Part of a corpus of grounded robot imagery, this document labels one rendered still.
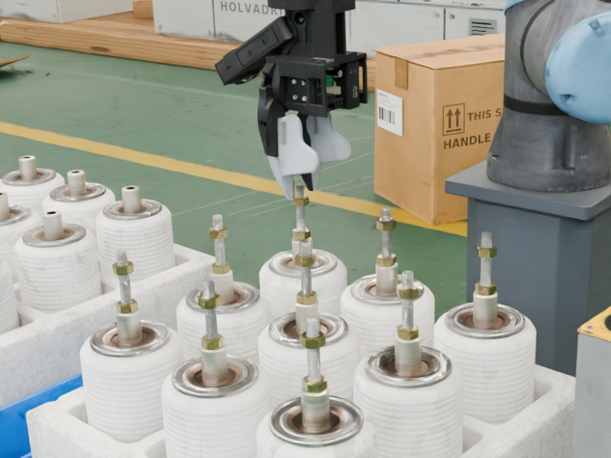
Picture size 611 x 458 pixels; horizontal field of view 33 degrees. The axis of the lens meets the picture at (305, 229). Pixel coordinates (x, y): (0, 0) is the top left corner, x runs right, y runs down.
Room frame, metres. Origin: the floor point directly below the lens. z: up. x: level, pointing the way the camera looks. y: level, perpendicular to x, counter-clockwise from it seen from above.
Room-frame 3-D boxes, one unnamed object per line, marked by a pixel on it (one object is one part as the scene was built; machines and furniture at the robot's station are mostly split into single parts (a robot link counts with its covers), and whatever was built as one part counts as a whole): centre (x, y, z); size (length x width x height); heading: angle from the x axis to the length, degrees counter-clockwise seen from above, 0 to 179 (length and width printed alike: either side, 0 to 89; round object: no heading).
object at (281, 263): (1.05, 0.00, 0.25); 0.08 x 0.08 x 0.01
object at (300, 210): (1.05, 0.00, 0.30); 0.01 x 0.01 x 0.08
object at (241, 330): (0.97, 0.09, 0.16); 0.10 x 0.10 x 0.18
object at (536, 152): (1.20, -0.30, 0.35); 0.15 x 0.15 x 0.10
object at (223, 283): (0.97, 0.09, 0.26); 0.02 x 0.02 x 0.03
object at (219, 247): (0.97, 0.09, 0.30); 0.01 x 0.01 x 0.08
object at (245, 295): (0.97, 0.09, 0.25); 0.08 x 0.08 x 0.01
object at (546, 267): (1.20, -0.30, 0.15); 0.19 x 0.19 x 0.30; 50
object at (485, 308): (0.89, -0.17, 0.26); 0.02 x 0.02 x 0.03
